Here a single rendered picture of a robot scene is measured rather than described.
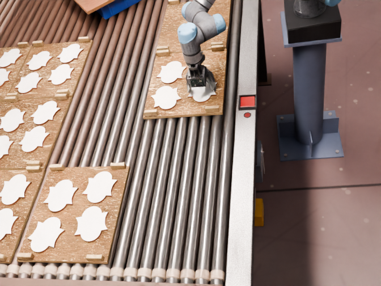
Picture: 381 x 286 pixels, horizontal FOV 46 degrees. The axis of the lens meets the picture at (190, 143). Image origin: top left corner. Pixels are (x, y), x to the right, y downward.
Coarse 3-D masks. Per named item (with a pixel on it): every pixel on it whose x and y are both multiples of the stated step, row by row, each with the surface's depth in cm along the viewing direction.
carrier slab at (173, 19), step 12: (216, 0) 242; (228, 0) 239; (168, 12) 243; (180, 12) 241; (216, 12) 235; (228, 12) 232; (168, 24) 236; (180, 24) 234; (228, 24) 228; (168, 36) 230; (216, 36) 222; (180, 48) 222; (204, 48) 218
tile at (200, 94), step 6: (216, 84) 200; (192, 90) 200; (198, 90) 200; (204, 90) 199; (210, 90) 198; (192, 96) 198; (198, 96) 197; (204, 96) 197; (210, 96) 197; (198, 102) 196
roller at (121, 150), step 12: (156, 0) 256; (156, 12) 248; (156, 24) 244; (144, 48) 230; (144, 60) 224; (144, 72) 220; (132, 96) 209; (132, 108) 204; (132, 120) 201; (120, 144) 192; (120, 156) 188; (96, 264) 160; (84, 276) 156
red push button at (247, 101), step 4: (248, 96) 194; (252, 96) 193; (240, 100) 193; (244, 100) 193; (248, 100) 192; (252, 100) 192; (240, 104) 192; (244, 104) 191; (248, 104) 191; (252, 104) 190
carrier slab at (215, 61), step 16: (160, 64) 217; (208, 64) 211; (224, 64) 208; (160, 80) 210; (176, 80) 208; (224, 80) 202; (160, 112) 197; (176, 112) 195; (192, 112) 193; (208, 112) 191
